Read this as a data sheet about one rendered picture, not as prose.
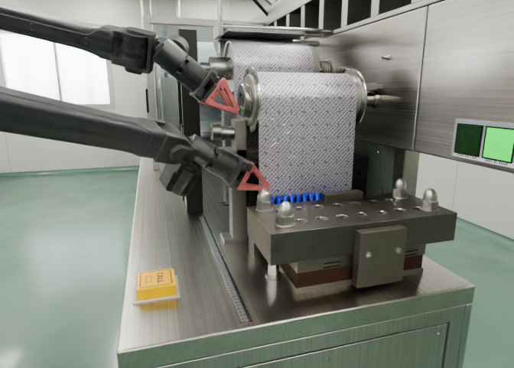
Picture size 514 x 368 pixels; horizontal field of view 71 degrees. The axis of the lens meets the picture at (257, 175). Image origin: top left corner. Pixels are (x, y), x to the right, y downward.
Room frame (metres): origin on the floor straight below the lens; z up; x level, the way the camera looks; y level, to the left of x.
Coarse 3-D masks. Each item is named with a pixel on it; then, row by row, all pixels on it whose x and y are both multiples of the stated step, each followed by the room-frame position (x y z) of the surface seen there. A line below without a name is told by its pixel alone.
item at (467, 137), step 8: (464, 128) 0.65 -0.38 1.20; (472, 128) 0.63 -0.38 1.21; (480, 128) 0.62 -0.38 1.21; (464, 136) 0.65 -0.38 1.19; (472, 136) 0.63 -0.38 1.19; (480, 136) 0.62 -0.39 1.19; (456, 144) 0.66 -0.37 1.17; (464, 144) 0.65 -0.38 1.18; (472, 144) 0.63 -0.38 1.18; (464, 152) 0.64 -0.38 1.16; (472, 152) 0.63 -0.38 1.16
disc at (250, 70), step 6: (246, 72) 0.86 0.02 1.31; (252, 72) 0.81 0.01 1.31; (258, 78) 0.78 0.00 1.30; (258, 84) 0.77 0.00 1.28; (258, 90) 0.77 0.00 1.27; (258, 96) 0.77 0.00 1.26; (258, 102) 0.77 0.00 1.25; (258, 108) 0.77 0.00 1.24; (258, 114) 0.77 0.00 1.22; (258, 120) 0.78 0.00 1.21; (246, 126) 0.86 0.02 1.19; (252, 126) 0.81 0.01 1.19; (252, 132) 0.82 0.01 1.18
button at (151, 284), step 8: (144, 272) 0.64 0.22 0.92; (152, 272) 0.64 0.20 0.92; (160, 272) 0.64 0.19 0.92; (168, 272) 0.64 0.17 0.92; (144, 280) 0.61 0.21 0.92; (152, 280) 0.61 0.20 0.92; (160, 280) 0.61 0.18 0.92; (168, 280) 0.61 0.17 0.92; (136, 288) 0.58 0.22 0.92; (144, 288) 0.58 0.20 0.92; (152, 288) 0.58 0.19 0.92; (160, 288) 0.59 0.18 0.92; (168, 288) 0.59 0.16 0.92; (136, 296) 0.58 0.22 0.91; (144, 296) 0.58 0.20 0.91; (152, 296) 0.58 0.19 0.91; (160, 296) 0.59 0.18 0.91
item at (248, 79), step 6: (246, 78) 0.84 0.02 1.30; (252, 78) 0.81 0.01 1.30; (354, 78) 0.88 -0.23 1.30; (252, 84) 0.79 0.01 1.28; (252, 90) 0.79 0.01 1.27; (360, 90) 0.86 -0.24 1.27; (252, 96) 0.79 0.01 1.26; (360, 96) 0.85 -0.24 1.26; (252, 102) 0.79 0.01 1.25; (360, 102) 0.85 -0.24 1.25; (252, 108) 0.79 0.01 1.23; (252, 114) 0.79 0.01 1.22; (246, 120) 0.85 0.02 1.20; (252, 120) 0.80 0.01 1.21
